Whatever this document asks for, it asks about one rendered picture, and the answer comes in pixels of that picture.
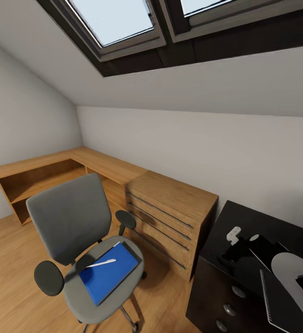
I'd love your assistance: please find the swivel chair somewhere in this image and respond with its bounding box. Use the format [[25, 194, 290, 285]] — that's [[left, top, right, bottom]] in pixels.
[[26, 173, 147, 333]]

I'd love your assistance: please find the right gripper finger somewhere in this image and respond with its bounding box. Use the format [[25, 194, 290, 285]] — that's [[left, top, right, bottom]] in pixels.
[[221, 253, 232, 261]]

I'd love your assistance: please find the notebook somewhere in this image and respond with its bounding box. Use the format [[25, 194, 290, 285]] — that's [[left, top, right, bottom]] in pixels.
[[260, 269, 303, 333]]

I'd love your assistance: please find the folder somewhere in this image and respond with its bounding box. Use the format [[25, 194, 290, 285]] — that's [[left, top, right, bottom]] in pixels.
[[79, 242, 138, 307]]

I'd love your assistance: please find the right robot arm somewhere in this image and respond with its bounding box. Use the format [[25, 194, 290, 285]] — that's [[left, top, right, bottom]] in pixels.
[[221, 226, 303, 312]]

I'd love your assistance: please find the mouse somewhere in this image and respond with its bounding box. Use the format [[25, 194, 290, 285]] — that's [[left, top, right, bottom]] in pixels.
[[218, 252, 237, 268]]

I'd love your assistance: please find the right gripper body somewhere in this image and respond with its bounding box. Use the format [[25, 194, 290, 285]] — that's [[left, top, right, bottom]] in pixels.
[[226, 237, 249, 262]]

